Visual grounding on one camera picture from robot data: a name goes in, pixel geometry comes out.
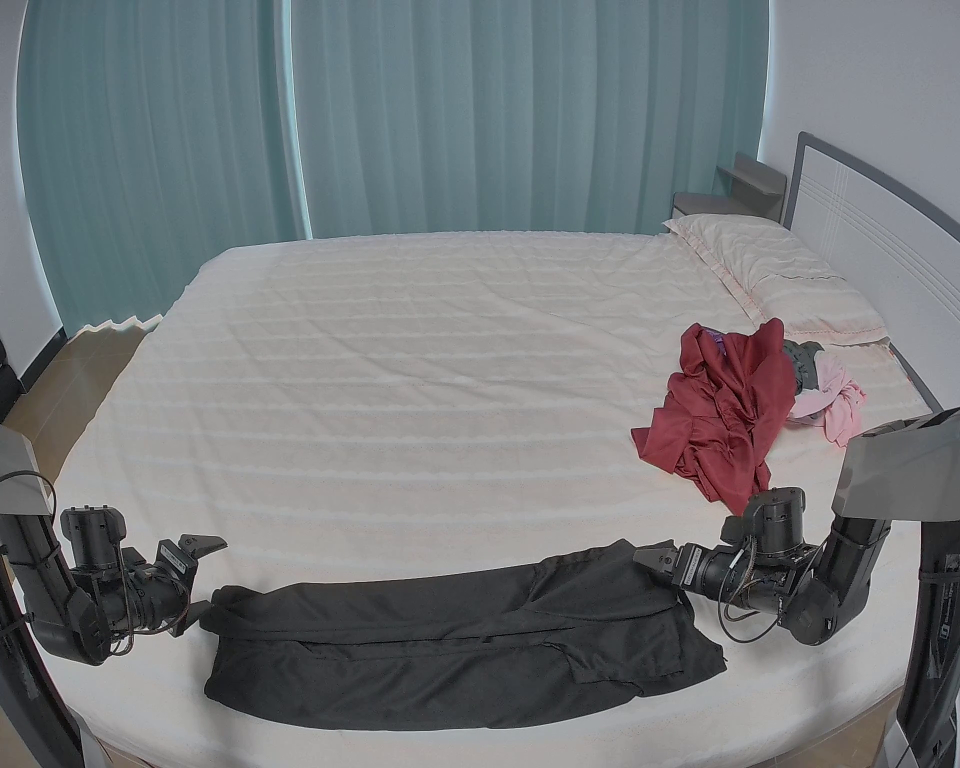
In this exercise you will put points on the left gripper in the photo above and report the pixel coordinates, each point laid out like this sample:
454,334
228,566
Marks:
171,592

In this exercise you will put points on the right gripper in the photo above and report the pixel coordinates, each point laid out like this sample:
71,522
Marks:
699,571

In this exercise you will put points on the black T-shirt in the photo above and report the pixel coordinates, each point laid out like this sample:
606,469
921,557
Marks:
450,645

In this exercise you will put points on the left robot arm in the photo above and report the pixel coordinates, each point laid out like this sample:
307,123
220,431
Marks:
45,592

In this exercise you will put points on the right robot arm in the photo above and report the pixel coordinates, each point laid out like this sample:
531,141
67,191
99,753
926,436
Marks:
847,577

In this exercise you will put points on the dark red garment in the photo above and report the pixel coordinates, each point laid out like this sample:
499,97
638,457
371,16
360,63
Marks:
720,420

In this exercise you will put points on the purple garment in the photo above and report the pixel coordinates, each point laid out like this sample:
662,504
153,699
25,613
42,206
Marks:
718,341

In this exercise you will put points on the pink garment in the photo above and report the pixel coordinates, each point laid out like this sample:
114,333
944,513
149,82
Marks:
836,405

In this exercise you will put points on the grey garment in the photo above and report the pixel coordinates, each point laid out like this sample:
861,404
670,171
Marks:
804,364

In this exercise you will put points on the black padded chair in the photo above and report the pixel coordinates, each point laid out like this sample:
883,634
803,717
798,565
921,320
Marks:
5,375

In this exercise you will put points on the bed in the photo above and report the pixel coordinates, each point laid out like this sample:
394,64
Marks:
412,360

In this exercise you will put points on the cream pillow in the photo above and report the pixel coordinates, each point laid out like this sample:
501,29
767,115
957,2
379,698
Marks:
780,270

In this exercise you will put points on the grey bedside table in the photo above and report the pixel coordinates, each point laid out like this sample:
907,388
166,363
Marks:
757,180

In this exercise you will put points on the blue-green curtain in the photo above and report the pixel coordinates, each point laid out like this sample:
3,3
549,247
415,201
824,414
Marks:
525,112
157,150

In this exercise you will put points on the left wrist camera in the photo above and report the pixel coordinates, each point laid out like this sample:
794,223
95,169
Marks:
133,559

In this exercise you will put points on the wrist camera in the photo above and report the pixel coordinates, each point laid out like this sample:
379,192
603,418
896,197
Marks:
133,559
735,529

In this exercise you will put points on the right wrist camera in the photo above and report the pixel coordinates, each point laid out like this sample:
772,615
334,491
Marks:
735,529

